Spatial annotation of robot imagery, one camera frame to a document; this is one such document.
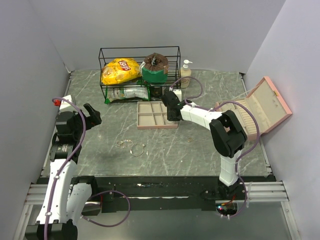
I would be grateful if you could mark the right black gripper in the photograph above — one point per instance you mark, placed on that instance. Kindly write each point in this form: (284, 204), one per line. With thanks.
(170, 118)

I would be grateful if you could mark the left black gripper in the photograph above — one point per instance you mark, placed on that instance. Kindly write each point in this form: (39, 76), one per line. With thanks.
(94, 119)

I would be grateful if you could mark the pink jewelry tray insert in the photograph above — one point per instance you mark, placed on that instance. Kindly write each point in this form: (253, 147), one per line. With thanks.
(153, 115)

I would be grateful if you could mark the pink jewelry box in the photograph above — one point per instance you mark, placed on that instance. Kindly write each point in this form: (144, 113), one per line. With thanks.
(266, 104)

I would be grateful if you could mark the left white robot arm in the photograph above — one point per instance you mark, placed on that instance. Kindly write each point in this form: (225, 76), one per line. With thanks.
(64, 201)

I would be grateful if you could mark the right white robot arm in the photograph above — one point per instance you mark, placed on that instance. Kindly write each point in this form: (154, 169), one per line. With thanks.
(228, 135)

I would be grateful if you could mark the dark tin can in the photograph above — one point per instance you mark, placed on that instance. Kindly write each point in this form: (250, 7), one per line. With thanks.
(156, 91)

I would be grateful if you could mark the white green snack bag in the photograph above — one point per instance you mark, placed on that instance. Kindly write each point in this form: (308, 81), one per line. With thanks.
(124, 93)

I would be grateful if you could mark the brown green wrapped package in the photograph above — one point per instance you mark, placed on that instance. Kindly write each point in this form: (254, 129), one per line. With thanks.
(154, 68)

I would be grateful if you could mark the yellow Lays chips bag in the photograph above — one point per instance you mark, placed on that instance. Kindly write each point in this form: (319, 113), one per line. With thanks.
(120, 70)

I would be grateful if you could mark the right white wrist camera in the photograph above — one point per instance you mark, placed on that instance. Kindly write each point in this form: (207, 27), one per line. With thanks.
(177, 92)

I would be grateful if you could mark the black wire shelf rack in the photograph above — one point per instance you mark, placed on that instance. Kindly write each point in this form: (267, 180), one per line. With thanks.
(138, 53)

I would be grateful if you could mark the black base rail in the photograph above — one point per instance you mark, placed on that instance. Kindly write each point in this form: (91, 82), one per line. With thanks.
(148, 193)

